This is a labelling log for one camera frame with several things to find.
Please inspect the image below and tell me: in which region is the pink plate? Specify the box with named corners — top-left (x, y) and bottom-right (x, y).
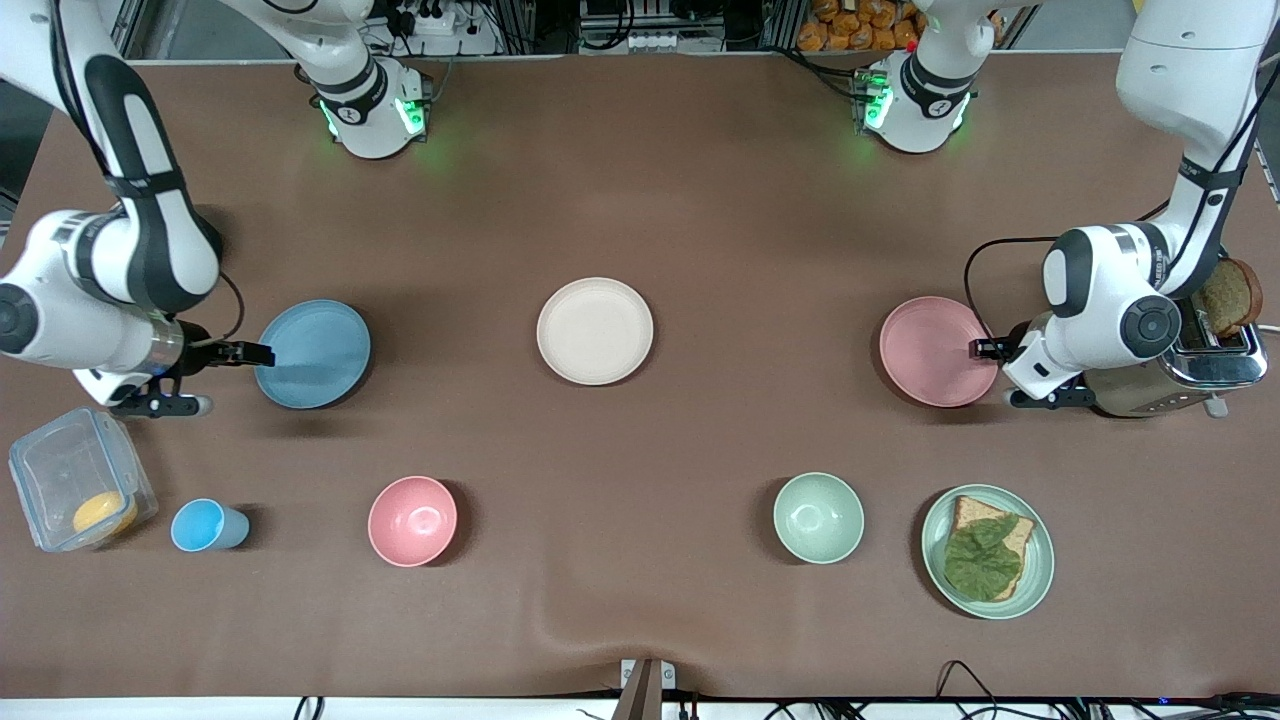
top-left (879, 296), bottom-right (1000, 409)

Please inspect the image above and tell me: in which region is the blue plate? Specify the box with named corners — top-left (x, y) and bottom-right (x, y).
top-left (254, 299), bottom-right (372, 410)

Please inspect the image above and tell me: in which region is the bread slice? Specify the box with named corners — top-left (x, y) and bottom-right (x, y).
top-left (947, 495), bottom-right (1036, 602)

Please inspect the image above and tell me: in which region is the blue cup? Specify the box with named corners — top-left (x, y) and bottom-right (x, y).
top-left (170, 498), bottom-right (251, 553)

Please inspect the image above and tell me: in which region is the clear plastic container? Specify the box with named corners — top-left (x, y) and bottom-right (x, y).
top-left (8, 406), bottom-right (159, 554)

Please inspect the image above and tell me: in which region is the yellow round food piece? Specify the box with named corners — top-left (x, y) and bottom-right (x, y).
top-left (72, 491), bottom-right (139, 538)

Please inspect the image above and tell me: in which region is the beige chrome toaster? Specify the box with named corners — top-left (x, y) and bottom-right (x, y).
top-left (1083, 295), bottom-right (1269, 419)

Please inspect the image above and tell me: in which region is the green plate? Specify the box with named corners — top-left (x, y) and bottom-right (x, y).
top-left (921, 484), bottom-right (1056, 621)

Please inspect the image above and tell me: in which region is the green lettuce leaf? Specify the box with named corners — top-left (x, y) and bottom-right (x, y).
top-left (943, 515), bottom-right (1023, 603)

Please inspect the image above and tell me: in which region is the brown toast slice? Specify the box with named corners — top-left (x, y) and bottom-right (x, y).
top-left (1198, 258), bottom-right (1264, 338)

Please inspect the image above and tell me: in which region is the green bowl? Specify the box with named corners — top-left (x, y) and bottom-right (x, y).
top-left (772, 472), bottom-right (866, 566)

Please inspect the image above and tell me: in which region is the pink bowl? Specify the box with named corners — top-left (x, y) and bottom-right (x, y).
top-left (367, 475), bottom-right (459, 568)

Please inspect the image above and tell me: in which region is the brown table cover mat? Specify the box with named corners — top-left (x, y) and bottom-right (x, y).
top-left (0, 52), bottom-right (1280, 699)

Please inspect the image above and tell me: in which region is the bag of orange buns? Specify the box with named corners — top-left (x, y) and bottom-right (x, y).
top-left (797, 0), bottom-right (926, 53)

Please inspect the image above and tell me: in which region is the beige plate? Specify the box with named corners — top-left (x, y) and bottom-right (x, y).
top-left (536, 277), bottom-right (655, 387)

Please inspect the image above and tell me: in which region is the white power strip with plugs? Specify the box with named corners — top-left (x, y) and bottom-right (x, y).
top-left (395, 0), bottom-right (459, 39)

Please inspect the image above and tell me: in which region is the black looped cable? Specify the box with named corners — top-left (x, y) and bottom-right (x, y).
top-left (935, 660), bottom-right (1001, 720)

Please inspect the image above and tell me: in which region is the aluminium frame rail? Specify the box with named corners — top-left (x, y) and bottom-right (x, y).
top-left (108, 0), bottom-right (166, 61)

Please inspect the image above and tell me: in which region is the metal table edge bracket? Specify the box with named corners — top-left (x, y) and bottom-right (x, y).
top-left (620, 658), bottom-right (676, 720)

